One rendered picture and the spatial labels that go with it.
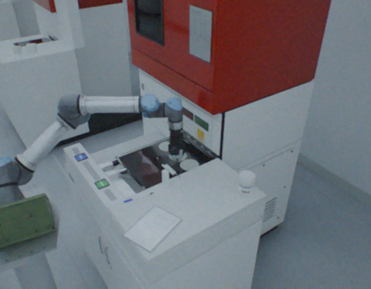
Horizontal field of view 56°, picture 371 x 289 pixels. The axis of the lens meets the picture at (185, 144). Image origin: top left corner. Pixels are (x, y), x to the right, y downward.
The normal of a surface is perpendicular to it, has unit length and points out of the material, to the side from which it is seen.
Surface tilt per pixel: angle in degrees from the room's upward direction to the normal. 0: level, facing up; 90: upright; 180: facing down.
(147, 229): 0
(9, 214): 90
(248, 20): 90
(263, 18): 90
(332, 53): 90
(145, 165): 0
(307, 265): 0
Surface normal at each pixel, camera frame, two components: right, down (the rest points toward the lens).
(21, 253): 0.00, -0.83
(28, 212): 0.43, 0.51
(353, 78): -0.82, 0.33
